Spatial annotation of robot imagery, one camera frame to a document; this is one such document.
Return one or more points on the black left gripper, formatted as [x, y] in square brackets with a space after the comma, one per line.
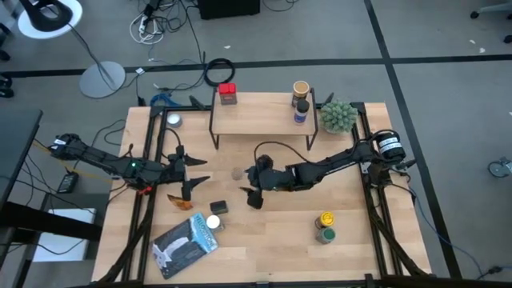
[178, 170]

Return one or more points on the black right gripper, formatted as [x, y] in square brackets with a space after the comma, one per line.
[272, 178]

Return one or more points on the small cork-lidded saffron jar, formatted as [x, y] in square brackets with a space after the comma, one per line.
[237, 174]

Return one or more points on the orange taco seasoning packet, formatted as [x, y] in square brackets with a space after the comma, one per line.
[180, 203]

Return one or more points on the green black pepper tin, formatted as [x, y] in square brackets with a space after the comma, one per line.
[218, 207]

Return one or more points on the white-lidded bagel seasoning jar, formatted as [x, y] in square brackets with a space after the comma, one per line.
[214, 222]

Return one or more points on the red-lidded patterned spice box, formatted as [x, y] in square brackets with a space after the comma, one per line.
[227, 94]

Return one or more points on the yellow-lidded spice jar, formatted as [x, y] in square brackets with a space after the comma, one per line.
[325, 219]

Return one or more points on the black-lidded garlic powder shaker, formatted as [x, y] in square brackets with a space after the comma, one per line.
[301, 110]

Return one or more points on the green-lidded green-label spice jar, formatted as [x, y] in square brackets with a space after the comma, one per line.
[326, 236]

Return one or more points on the tan-lidded seasoning jar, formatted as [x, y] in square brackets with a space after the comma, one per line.
[301, 90]

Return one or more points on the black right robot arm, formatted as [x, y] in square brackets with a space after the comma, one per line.
[340, 160]

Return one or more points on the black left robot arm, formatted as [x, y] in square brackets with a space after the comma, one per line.
[100, 158]

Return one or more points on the wooden shelf riser black legs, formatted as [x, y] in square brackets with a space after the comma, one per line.
[260, 116]

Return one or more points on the small grey bowl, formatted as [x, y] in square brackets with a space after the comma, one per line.
[174, 120]

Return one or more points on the Yellowstone picture book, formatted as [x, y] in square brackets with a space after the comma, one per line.
[180, 248]

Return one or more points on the green succulent in white pot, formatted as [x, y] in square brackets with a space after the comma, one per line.
[338, 117]

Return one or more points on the black power adapter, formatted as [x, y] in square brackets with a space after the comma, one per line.
[68, 182]

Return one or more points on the floor stand grey disc base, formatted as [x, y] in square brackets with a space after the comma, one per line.
[102, 80]

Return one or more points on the white power strip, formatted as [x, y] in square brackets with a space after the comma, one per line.
[142, 28]

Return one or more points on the white box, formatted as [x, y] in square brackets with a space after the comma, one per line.
[60, 250]

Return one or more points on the black floor beam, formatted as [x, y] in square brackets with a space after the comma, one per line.
[40, 224]

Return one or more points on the black box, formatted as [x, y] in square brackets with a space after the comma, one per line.
[228, 8]

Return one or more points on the black desk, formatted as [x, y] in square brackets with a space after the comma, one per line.
[16, 152]

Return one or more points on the white round stool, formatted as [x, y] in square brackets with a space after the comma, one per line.
[48, 35]

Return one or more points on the black curved headset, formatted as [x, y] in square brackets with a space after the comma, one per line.
[46, 18]

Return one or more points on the grey caster wheel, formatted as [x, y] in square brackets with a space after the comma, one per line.
[500, 168]

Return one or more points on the office chair base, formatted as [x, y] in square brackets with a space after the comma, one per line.
[492, 8]

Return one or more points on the black metal rig frame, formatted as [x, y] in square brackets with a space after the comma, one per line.
[184, 108]

